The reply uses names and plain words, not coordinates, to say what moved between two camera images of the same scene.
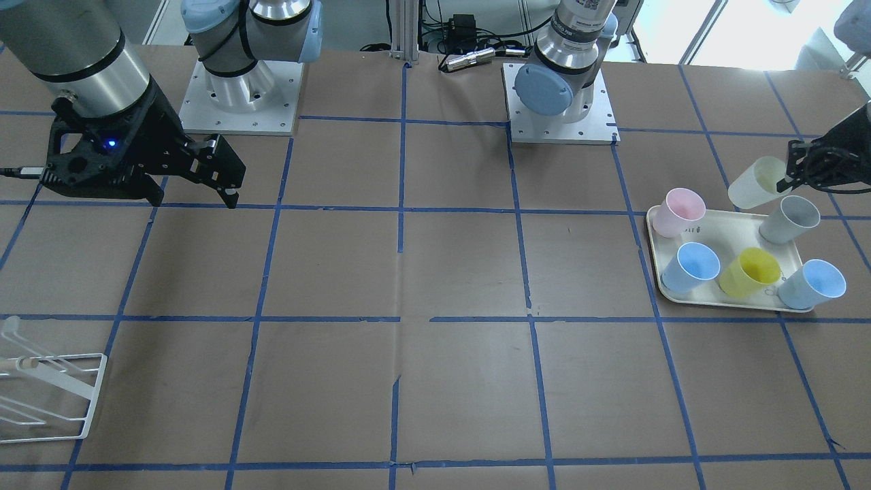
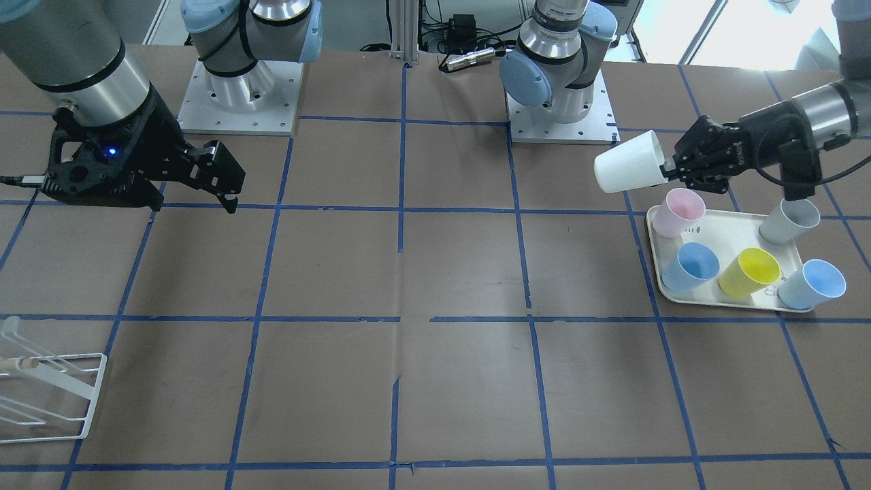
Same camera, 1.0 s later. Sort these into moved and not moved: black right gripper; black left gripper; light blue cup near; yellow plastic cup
Moved: black left gripper
Not moved: black right gripper; light blue cup near; yellow plastic cup
